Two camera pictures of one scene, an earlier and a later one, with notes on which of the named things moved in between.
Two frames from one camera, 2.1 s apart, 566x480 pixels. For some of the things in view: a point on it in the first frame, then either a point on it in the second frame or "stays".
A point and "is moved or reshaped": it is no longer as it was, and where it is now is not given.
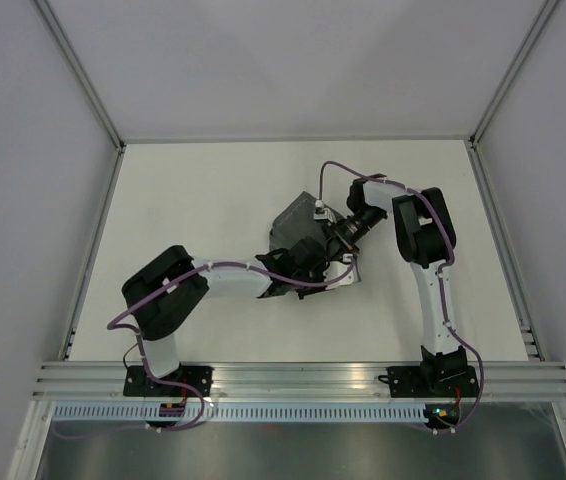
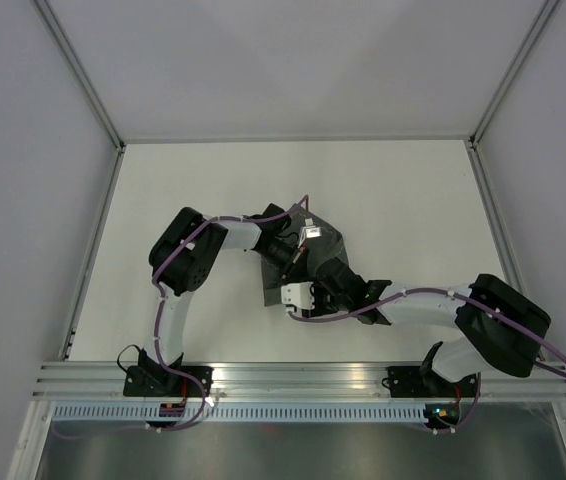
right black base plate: x=431 y=380 stays
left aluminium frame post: x=80 y=74 stays
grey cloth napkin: x=299 y=223 is moved or reshaped
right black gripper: x=346 y=240 → x=319 y=310
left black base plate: x=200 y=378 stays
